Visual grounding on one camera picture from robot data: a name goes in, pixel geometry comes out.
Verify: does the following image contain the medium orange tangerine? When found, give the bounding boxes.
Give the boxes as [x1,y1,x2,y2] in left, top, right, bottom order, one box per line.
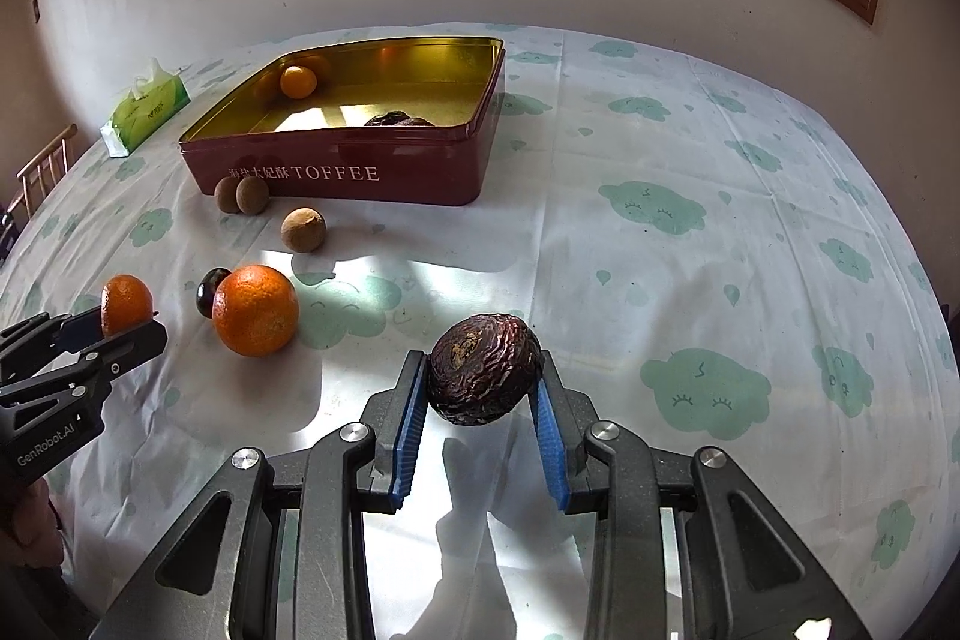
[99,275,153,338]

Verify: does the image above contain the wrinkled passion fruit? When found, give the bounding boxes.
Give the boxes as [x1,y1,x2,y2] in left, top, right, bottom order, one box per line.
[427,314,544,425]
[364,110,431,127]

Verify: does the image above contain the dark cherry tomato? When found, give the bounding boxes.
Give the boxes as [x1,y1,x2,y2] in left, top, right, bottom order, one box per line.
[194,266,231,319]

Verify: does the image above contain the large orange tangerine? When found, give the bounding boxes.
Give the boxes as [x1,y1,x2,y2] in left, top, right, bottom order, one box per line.
[212,265,299,357]

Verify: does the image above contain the brown longan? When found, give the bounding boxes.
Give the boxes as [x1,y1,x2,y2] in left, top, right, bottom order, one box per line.
[235,175,270,216]
[213,175,241,214]

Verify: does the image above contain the brown longan single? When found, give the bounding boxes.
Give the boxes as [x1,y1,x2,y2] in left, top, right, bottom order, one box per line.
[280,206,327,253]

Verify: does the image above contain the small orange kumquat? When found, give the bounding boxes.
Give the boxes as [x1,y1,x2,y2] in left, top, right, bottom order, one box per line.
[280,65,319,101]

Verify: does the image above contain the person left hand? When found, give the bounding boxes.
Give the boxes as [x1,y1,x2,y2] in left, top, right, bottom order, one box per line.
[0,477,65,569]

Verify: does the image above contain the wooden chair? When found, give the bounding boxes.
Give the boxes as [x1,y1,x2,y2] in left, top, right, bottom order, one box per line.
[2,124,78,230]

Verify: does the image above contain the cloud pattern tablecloth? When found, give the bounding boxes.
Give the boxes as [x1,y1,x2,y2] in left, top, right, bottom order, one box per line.
[2,26,958,638]

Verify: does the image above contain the green tissue pack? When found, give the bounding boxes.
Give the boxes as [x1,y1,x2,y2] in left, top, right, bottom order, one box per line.
[99,58,190,158]

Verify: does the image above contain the red gold toffee tin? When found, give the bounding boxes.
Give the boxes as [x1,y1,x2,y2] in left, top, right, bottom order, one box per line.
[179,35,506,206]

